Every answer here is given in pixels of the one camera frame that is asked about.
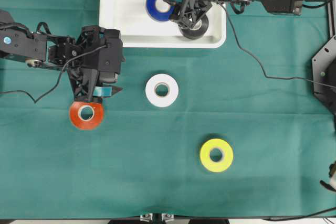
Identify black camera cable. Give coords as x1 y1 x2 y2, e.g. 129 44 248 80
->
186 0 336 90
0 45 108 104

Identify white object at edge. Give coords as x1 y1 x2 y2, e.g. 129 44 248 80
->
320 163 335 192

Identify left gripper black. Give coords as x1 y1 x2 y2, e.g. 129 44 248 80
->
67 25 125 103

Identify left wrist camera housing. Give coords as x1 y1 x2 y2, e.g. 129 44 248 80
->
82 26 123 83

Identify red tape roll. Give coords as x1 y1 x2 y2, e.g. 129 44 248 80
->
69 101 104 130

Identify white plastic case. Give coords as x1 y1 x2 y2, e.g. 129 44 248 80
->
99 0 226 49

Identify left black camera cable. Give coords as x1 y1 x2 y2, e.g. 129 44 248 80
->
0 45 108 104

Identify metal table clamp brackets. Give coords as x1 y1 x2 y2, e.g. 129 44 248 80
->
140 213 174 223

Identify black aluminium frame rail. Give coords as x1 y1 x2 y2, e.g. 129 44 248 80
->
327 0 336 38

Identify green table cloth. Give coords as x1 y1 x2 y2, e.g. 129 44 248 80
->
1 3 335 219

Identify yellow tape roll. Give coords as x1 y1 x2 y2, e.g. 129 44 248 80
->
199 138 234 173

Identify white tape roll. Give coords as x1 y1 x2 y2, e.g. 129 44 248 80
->
145 73 179 108

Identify black tape roll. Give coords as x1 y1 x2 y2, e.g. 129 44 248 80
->
179 15 209 40

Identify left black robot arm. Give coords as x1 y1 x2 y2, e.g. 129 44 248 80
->
1 10 125 104

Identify right black camera cable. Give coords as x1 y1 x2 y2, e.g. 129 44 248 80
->
186 0 336 90

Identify blue tape roll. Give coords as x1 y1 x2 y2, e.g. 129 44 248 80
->
146 0 174 22

